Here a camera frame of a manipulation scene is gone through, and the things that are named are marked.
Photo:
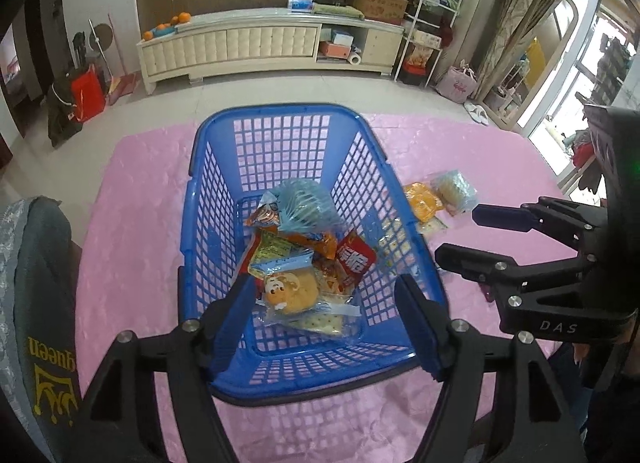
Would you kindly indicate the printed snack box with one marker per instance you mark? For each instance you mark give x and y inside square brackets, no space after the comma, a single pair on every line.
[420,59]

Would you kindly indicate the paper roll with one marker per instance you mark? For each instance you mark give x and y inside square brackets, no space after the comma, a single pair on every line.
[355,58]

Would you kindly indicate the green folded cloth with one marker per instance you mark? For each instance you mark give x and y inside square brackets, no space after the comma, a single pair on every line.
[339,10]

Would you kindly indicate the beige cracker packet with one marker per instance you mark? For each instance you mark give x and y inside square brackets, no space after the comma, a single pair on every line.
[430,226]

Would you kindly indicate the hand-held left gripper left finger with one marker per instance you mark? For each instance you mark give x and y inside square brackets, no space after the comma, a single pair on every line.
[232,328]

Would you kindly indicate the blue tissue box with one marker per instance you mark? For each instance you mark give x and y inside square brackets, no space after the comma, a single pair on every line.
[300,3]

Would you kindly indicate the red garment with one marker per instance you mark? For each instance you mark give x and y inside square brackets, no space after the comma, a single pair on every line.
[584,154]

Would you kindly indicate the bear-shaped bread packet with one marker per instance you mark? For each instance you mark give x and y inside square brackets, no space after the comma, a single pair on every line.
[290,290]

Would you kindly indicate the standing air conditioner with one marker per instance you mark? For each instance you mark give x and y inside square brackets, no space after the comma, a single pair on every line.
[492,3]

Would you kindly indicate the pink tablecloth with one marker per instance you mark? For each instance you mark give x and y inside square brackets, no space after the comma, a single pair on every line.
[140,243]

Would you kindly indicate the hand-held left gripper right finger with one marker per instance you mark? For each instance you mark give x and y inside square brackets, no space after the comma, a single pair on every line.
[425,328]

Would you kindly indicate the patterned beige curtain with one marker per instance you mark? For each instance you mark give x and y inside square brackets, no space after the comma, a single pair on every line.
[525,3]

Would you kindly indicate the orange snack packet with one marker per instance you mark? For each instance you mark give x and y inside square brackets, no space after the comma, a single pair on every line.
[322,244]

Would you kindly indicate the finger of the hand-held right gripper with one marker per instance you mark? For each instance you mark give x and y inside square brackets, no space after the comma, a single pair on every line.
[475,260]
[500,217]

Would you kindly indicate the person's grey printed sweater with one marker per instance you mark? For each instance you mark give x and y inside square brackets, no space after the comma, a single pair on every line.
[45,293]

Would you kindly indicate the brown round wall disc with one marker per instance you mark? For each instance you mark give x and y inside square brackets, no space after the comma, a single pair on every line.
[104,35]

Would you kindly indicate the cardboard box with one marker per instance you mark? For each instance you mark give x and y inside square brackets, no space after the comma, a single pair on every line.
[380,5]

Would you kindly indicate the red bag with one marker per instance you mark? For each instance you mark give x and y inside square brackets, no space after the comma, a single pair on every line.
[89,95]

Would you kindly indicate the orange box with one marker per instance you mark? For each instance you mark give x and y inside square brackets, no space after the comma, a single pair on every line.
[335,49]

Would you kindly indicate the red snack packet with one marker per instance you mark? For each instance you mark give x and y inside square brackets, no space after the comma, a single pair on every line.
[355,258]

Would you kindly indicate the broom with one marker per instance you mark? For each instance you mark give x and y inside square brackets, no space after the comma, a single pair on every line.
[120,88]

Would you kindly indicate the blue plastic basket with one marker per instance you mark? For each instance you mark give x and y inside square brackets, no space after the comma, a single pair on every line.
[300,143]

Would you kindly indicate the glass balcony door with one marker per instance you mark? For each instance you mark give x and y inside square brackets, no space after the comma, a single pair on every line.
[590,43]

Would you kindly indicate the pink bag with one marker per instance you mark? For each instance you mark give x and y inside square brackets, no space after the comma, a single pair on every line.
[457,83]

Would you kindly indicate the light blue bread packet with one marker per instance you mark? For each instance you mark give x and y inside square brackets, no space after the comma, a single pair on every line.
[455,190]

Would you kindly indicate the light blue box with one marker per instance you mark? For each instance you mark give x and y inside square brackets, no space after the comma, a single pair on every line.
[342,37]

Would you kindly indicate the cream TV cabinet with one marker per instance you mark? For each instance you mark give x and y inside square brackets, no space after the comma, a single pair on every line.
[225,45]

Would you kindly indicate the metal pole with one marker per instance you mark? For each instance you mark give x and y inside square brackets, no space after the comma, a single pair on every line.
[98,55]

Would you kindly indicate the yellow snack packet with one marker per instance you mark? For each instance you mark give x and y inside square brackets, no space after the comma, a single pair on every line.
[422,200]

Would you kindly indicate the white arched frame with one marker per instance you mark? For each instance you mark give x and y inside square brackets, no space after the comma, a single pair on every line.
[567,18]

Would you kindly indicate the white slipper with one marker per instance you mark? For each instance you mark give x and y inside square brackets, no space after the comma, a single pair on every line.
[471,108]
[480,115]

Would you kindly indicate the white shelf rack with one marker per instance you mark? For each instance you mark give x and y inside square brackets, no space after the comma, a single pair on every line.
[400,28]

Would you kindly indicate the black bag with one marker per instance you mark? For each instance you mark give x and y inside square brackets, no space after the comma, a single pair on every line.
[62,113]

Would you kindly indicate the yellow-green snack packet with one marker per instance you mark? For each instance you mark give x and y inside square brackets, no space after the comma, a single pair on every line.
[280,250]

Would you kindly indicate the white box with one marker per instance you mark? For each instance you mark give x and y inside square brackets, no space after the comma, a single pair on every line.
[427,37]

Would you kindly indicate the clear cracker packet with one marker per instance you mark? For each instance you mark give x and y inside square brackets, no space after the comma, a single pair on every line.
[325,318]

